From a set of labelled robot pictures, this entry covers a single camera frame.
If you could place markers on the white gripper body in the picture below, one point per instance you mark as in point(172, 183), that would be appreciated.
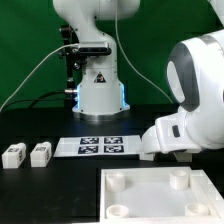
point(169, 135)

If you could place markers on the white square tabletop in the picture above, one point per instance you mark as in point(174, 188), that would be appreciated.
point(167, 195)

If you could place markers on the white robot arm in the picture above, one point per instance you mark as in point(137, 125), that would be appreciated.
point(195, 74)

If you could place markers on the white sheet with AprilTags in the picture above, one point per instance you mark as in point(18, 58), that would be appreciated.
point(98, 146)

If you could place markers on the black camera on stand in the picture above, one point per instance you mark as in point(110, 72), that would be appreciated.
point(76, 54)

